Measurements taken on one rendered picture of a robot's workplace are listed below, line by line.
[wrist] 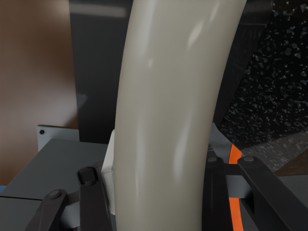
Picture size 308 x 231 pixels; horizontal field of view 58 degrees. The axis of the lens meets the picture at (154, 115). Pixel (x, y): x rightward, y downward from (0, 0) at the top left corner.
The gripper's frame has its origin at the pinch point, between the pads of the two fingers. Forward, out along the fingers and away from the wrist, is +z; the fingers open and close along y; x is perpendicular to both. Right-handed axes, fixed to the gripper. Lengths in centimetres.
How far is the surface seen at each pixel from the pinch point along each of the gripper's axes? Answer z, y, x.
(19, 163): 92, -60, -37
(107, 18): 85, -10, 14
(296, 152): 16.0, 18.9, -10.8
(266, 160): 22.4, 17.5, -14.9
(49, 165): 68, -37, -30
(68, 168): 66, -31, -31
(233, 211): 83, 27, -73
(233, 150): 83, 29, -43
